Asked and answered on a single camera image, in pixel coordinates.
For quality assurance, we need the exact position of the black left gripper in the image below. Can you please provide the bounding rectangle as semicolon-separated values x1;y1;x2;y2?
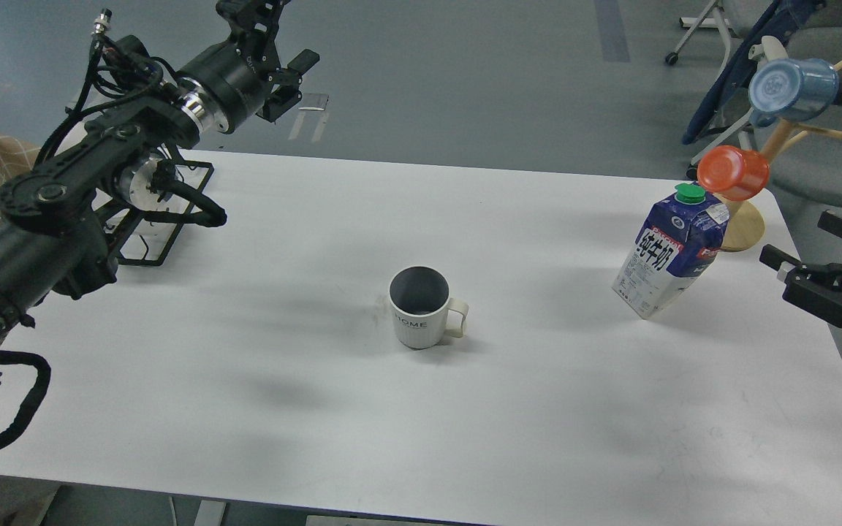
176;1;321;134

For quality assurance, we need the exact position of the blue white milk carton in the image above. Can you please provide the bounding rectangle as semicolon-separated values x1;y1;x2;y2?
612;183;729;319

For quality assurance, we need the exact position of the white ribbed mug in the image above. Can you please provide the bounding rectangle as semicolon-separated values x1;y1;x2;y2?
388;266;470;349

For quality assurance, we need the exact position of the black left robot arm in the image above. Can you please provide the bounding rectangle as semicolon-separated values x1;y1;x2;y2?
0;1;320;450

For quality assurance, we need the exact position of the orange plastic cup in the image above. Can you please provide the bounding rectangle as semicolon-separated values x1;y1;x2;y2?
697;145;770;201

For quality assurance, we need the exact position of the blue plastic cup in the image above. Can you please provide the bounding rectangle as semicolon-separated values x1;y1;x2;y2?
748;58;840;122

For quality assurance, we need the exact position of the blue folding frame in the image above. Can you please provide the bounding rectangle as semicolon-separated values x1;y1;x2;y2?
681;1;827;145

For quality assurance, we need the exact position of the black wire cup rack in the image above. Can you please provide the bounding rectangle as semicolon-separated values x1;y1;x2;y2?
93;152;214;267

